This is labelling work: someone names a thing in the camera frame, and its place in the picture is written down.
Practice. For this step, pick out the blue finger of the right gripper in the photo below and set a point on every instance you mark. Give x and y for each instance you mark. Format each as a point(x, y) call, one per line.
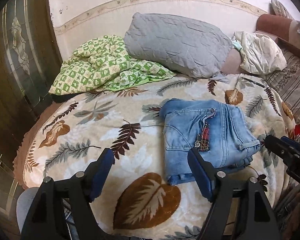
point(291, 142)
point(280, 148)

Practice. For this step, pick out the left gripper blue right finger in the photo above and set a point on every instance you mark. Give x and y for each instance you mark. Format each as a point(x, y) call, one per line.
point(203, 173)

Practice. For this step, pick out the striped pillow on headboard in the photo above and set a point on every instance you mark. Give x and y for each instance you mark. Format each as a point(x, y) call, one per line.
point(280, 10)

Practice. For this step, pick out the green white patterned blanket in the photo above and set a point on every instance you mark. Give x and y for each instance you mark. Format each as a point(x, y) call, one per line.
point(104, 63)

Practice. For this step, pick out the wooden door with glass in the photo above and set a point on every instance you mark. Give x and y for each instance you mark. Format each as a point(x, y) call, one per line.
point(29, 62)

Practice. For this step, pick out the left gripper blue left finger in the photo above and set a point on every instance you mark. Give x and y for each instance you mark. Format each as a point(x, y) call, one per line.
point(100, 170)

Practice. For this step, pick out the blue denim jeans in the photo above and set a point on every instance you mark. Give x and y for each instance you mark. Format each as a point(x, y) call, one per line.
point(218, 131)

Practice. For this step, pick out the brown sofa headboard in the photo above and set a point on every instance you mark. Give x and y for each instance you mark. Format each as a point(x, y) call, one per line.
point(287, 31)

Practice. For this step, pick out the leaf print plush blanket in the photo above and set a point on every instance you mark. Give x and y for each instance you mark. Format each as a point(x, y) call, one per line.
point(136, 200)

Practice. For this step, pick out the brown striped cushion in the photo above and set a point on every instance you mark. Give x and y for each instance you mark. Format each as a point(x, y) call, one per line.
point(287, 83)

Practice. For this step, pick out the grey quilted pillow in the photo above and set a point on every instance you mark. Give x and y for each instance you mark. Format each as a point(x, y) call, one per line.
point(185, 45)

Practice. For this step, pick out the black pen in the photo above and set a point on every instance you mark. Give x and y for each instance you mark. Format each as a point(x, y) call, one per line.
point(254, 82)

